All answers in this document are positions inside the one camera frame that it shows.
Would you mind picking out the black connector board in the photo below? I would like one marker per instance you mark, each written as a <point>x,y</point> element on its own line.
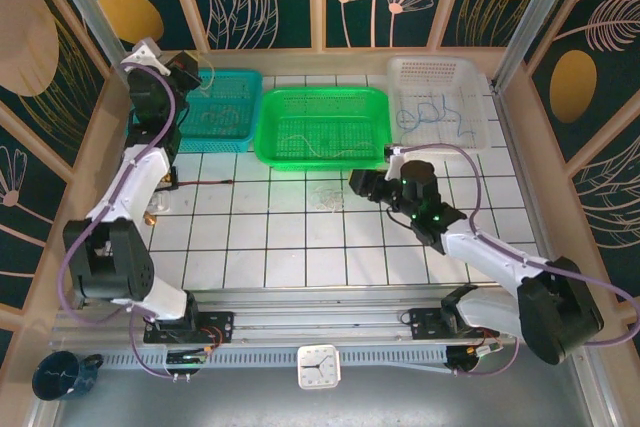
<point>172,179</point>

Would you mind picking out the white plastic basket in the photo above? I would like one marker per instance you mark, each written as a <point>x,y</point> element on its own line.
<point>435,82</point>

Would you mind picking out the clear plastic block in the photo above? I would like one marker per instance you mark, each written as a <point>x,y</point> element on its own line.
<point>161,202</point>

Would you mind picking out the dark blue mug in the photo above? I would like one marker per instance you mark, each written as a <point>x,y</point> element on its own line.
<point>57,377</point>

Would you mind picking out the teal plastic basket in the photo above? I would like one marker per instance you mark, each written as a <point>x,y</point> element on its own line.
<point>225,97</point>

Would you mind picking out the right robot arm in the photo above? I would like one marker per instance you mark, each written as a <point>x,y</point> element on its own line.
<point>500,257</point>

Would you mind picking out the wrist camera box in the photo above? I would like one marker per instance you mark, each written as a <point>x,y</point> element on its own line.
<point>145,52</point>
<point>396,159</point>

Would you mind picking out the aluminium rail frame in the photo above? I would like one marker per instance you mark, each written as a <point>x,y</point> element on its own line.
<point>325,319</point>

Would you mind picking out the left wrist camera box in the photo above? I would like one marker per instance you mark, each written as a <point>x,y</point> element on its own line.
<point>145,52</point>

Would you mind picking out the white square clock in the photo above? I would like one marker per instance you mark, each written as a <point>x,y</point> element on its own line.
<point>319,367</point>

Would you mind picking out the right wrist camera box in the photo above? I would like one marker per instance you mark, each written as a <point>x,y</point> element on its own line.
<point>396,159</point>

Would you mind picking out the black controller board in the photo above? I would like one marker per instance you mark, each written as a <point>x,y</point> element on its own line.
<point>465,359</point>
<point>185,359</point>

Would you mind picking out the aluminium corner post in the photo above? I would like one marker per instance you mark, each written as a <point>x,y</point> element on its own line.
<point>540,7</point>
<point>100,32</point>

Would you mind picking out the brass fitting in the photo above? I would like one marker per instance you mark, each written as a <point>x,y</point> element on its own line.
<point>149,219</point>

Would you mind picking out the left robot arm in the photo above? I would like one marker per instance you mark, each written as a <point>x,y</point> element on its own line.
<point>140,177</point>

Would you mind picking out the green plastic basket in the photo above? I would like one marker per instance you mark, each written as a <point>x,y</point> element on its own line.
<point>325,117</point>

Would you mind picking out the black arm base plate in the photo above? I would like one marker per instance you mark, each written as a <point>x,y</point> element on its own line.
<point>222,324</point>
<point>422,324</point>

